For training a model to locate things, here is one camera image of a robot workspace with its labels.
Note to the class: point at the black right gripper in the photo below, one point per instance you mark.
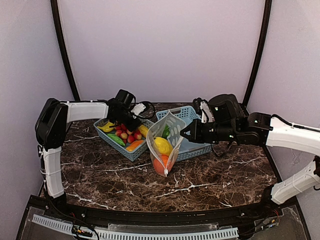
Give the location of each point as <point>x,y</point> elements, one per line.
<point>195,131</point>

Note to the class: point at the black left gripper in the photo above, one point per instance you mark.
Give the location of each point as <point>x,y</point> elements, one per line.
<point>131,122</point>

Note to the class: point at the red toy strawberry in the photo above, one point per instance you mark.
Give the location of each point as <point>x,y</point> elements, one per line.
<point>123,135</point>

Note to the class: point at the clear dotted zip top bag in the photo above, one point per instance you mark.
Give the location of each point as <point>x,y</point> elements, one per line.
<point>168,127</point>

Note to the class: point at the yellow toy lemon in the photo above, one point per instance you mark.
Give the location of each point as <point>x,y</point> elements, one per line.
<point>163,146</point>

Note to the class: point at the orange toy fruit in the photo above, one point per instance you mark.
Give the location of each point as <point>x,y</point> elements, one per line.
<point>159,166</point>

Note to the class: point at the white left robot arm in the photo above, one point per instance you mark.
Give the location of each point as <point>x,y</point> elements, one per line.
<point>51,128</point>

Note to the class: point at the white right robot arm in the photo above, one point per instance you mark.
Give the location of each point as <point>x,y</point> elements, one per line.
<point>223,120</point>

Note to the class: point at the large blue perforated basket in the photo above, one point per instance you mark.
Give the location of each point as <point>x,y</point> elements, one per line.
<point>188,149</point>

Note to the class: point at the yellow green toy banana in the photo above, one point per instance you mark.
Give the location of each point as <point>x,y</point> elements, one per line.
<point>108,127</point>

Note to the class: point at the green toy cucumber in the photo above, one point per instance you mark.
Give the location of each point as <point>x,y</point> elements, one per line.
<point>116,139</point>

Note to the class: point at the yellow toy corn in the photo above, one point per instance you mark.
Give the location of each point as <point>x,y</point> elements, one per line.
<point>143,130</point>

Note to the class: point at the small blue perforated basket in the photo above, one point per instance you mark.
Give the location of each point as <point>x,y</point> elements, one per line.
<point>132,136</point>

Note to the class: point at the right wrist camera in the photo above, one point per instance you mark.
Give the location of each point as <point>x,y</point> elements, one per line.
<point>201,107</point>

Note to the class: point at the black front table rail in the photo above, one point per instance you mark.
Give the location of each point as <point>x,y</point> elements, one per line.
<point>243,215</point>

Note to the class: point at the white slotted cable duct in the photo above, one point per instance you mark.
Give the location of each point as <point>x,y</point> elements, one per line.
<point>130,232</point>

